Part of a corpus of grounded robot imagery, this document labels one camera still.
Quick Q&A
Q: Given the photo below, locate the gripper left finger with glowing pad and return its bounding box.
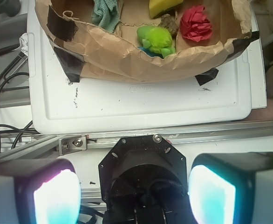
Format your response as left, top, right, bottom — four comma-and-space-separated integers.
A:
0, 159, 81, 224

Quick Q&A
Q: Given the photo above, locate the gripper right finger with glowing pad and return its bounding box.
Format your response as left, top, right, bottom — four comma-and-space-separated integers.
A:
188, 152, 273, 224

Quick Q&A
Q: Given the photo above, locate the teal blue cloth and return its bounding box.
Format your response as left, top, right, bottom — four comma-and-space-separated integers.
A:
91, 0, 120, 33

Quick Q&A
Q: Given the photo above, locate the brown paper bag tray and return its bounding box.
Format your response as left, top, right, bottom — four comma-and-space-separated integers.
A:
35, 0, 252, 83

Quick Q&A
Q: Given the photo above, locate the crumpled white paper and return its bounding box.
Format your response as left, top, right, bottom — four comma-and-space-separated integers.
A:
19, 33, 28, 56

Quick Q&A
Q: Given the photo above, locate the blue sponge piece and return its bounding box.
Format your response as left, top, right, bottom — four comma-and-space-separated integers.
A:
138, 47, 159, 57

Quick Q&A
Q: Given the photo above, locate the lime green plush toy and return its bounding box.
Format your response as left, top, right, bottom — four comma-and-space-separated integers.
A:
136, 25, 176, 58

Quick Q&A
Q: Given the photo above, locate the brown dirty scrub pad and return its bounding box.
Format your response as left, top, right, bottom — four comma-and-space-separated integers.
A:
158, 14, 178, 37

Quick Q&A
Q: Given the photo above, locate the yellow sponge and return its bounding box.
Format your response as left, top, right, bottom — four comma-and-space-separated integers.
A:
149, 0, 184, 19

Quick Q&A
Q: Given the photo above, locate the aluminium frame rail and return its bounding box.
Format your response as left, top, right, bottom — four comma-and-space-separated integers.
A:
0, 120, 273, 161

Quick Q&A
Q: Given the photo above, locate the black cable bundle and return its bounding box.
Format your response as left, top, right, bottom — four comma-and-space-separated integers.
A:
0, 71, 41, 157

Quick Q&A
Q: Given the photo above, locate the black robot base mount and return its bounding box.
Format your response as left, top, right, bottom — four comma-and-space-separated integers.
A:
98, 138, 192, 224

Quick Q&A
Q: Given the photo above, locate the red handled screwdriver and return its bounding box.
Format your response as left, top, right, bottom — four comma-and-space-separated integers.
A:
0, 43, 20, 56

